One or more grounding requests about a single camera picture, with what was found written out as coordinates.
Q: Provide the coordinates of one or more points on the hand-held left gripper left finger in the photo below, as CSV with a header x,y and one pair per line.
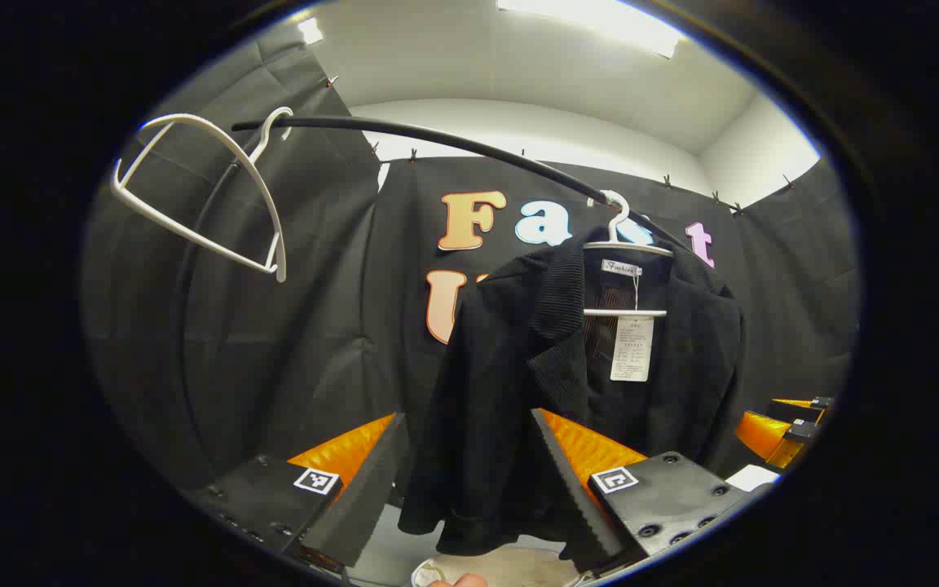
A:
x,y
368,489

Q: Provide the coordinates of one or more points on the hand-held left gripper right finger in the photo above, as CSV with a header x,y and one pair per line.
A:
x,y
571,497

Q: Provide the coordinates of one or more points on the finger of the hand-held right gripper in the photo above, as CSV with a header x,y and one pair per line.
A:
x,y
763,434
795,410

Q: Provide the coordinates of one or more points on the black knit jacket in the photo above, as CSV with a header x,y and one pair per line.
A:
x,y
486,391

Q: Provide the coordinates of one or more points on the white plastic clothes hanger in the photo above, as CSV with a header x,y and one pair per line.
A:
x,y
624,313
281,261

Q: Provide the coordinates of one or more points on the black clothes rack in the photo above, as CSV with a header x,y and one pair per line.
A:
x,y
404,129

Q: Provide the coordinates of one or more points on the white paper garment tag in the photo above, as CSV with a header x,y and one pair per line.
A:
x,y
632,350

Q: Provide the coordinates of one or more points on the black backdrop cloth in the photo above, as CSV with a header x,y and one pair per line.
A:
x,y
274,342

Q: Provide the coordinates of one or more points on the small ceiling light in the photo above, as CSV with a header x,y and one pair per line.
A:
x,y
310,31

